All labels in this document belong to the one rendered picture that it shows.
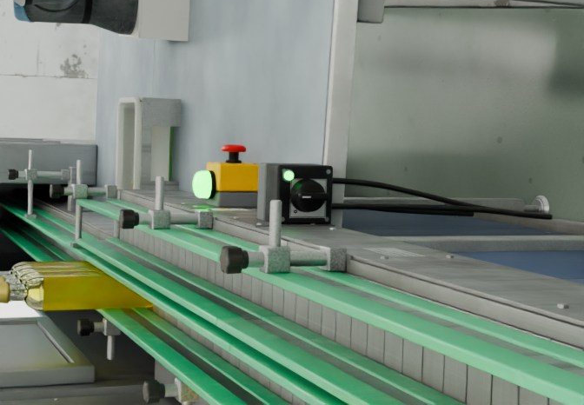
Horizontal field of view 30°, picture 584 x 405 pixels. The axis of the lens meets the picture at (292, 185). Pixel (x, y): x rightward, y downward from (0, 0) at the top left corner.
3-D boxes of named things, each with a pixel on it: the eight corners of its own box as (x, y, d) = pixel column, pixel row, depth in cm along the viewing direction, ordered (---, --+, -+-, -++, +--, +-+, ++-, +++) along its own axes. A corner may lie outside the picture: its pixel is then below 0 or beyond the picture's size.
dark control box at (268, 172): (312, 219, 155) (255, 219, 151) (314, 163, 154) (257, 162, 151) (335, 224, 147) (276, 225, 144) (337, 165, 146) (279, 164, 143)
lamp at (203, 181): (207, 197, 176) (189, 197, 175) (208, 169, 176) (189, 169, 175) (215, 199, 172) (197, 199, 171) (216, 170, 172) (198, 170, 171)
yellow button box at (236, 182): (248, 204, 180) (204, 204, 177) (248, 159, 180) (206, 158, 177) (262, 208, 174) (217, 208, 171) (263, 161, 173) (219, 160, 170)
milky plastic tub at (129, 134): (154, 202, 236) (114, 202, 232) (156, 99, 234) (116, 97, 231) (175, 209, 219) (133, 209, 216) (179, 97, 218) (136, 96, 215)
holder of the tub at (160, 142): (155, 227, 236) (120, 228, 233) (159, 100, 234) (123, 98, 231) (177, 235, 220) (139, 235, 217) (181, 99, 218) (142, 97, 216)
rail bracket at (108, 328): (154, 354, 187) (75, 358, 182) (155, 315, 186) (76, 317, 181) (159, 359, 183) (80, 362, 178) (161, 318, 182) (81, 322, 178)
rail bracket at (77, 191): (112, 246, 214) (48, 246, 209) (114, 160, 213) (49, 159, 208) (116, 248, 211) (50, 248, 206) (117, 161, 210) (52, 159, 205)
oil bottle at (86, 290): (145, 302, 191) (20, 306, 183) (146, 270, 190) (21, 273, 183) (153, 308, 186) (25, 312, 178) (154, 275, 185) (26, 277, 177)
